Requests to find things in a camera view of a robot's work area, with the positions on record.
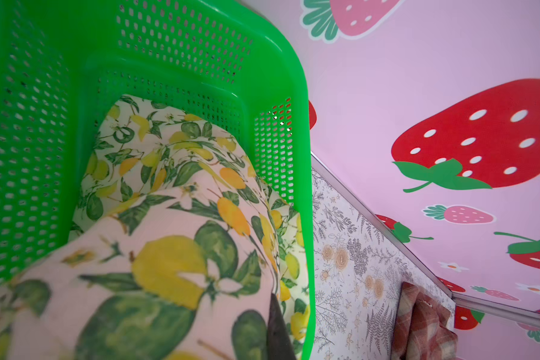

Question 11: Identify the red plaid skirt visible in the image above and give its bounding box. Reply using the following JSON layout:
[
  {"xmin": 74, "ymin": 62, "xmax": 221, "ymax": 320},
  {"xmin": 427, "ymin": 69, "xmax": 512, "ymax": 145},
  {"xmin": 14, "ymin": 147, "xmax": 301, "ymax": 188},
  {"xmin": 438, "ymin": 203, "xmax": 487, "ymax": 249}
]
[{"xmin": 390, "ymin": 282, "xmax": 458, "ymax": 360}]

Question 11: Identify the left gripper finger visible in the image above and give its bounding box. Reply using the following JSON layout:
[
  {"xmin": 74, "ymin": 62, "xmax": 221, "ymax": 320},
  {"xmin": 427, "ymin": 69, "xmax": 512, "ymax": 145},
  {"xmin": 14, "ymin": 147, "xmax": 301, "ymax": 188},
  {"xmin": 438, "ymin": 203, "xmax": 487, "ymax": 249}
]
[{"xmin": 266, "ymin": 294, "xmax": 296, "ymax": 360}]

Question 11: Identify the right aluminium corner post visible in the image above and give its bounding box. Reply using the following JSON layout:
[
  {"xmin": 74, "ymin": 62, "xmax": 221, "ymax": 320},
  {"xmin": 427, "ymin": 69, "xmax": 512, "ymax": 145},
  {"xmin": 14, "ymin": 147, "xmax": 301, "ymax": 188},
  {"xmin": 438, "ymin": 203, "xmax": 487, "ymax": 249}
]
[{"xmin": 451, "ymin": 292, "xmax": 540, "ymax": 328}]

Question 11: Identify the yellow lemon print skirt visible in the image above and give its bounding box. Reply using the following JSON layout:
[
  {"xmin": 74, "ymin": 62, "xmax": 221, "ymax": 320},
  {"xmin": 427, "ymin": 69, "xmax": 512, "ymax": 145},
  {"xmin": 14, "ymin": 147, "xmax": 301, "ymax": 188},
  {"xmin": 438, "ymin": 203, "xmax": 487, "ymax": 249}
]
[{"xmin": 0, "ymin": 94, "xmax": 311, "ymax": 359}]

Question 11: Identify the green plastic basket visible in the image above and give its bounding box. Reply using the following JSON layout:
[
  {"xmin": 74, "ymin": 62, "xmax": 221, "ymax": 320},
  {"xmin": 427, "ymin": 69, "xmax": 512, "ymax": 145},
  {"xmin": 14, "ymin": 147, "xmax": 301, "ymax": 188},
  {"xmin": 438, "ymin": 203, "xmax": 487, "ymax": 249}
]
[{"xmin": 0, "ymin": 1, "xmax": 315, "ymax": 359}]

